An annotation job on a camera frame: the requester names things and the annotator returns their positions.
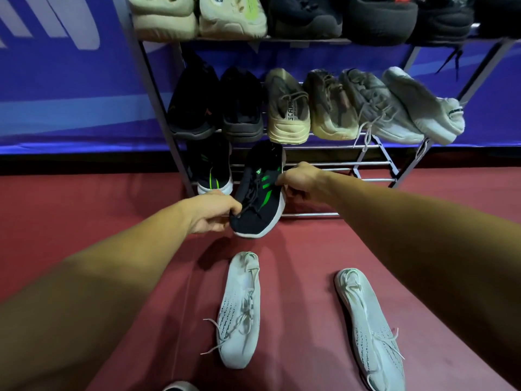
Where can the black green sneaker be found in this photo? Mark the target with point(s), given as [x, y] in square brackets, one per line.
[256, 203]
[211, 166]

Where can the grey metal shoe rack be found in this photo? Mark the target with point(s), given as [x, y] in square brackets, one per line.
[154, 101]

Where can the black shoe orange marks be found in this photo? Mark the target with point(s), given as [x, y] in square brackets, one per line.
[193, 105]

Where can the black white worn shoe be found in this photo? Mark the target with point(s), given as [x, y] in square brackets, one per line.
[181, 387]

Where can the tan chunky sneaker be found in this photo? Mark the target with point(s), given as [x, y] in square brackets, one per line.
[287, 113]
[329, 109]

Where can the black orange sneaker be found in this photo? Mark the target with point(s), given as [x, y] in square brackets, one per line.
[242, 109]

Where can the beige knit sneaker plain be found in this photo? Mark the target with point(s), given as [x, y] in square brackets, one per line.
[163, 18]

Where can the person's right forearm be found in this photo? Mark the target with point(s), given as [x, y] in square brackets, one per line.
[439, 256]

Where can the beige sneaker green stripe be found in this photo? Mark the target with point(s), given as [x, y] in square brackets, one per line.
[232, 18]

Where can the grey white sneaker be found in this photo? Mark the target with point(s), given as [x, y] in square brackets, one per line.
[427, 109]
[378, 109]

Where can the person's right hand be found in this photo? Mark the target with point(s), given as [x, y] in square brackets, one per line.
[303, 183]

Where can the white knit sneaker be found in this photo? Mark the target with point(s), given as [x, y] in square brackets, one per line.
[370, 333]
[238, 317]

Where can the person's left forearm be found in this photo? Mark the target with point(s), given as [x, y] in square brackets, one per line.
[81, 297]

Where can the person's left hand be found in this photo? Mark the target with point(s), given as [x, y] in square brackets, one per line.
[209, 213]

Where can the plain black shoe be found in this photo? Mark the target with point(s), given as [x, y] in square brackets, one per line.
[498, 18]

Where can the blue printed wall banner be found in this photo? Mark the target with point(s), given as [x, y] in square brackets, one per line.
[61, 97]

